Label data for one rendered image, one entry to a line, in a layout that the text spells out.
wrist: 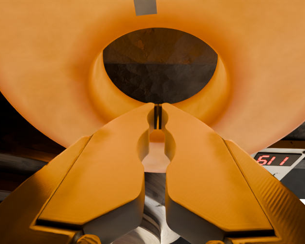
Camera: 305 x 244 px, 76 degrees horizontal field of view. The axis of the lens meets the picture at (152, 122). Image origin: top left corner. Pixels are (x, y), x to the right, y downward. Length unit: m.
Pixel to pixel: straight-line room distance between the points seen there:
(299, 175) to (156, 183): 9.13
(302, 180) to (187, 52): 9.09
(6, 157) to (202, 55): 0.19
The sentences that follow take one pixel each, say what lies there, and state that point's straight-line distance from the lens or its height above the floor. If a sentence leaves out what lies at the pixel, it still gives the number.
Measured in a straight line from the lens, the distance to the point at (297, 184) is 9.05.
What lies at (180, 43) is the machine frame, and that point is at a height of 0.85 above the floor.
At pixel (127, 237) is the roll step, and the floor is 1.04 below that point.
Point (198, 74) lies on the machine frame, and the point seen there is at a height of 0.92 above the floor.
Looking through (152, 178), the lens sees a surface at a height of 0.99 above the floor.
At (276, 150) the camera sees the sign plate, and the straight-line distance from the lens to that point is 0.43.
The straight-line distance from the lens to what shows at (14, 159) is 0.20.
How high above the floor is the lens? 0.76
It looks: 48 degrees up
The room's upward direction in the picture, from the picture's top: 179 degrees clockwise
